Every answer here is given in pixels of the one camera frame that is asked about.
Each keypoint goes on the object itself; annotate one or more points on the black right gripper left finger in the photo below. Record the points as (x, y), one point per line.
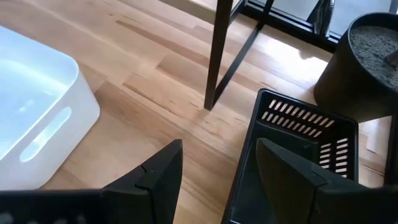
(149, 193)

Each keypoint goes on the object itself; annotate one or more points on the black plant pot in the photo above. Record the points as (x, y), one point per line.
(339, 84)

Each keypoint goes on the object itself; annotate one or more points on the black plastic basket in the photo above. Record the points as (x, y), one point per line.
(245, 193)

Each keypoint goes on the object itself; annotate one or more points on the white plastic basket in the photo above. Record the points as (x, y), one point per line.
(37, 93)

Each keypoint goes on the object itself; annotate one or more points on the wooden shelf with black legs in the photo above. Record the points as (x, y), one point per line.
(217, 56)

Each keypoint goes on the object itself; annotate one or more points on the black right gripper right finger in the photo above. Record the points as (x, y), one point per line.
(298, 193)

